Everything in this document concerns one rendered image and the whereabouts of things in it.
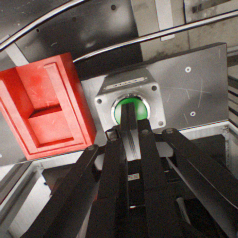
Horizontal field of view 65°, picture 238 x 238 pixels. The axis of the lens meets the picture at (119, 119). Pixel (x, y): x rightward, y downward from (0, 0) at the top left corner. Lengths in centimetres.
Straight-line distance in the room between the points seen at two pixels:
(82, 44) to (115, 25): 10
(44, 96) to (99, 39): 27
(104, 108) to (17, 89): 18
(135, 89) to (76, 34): 38
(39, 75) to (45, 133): 10
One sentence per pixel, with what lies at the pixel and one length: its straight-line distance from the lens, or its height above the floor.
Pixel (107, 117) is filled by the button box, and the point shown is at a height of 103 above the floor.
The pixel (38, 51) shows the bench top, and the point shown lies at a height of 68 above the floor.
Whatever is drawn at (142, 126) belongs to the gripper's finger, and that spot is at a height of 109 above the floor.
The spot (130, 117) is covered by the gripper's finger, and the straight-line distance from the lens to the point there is 18.
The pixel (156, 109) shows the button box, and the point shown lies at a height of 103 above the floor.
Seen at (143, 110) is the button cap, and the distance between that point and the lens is 22.
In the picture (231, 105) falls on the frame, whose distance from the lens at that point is 47.
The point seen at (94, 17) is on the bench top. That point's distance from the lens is 57.
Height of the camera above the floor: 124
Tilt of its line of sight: 66 degrees down
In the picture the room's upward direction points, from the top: 176 degrees counter-clockwise
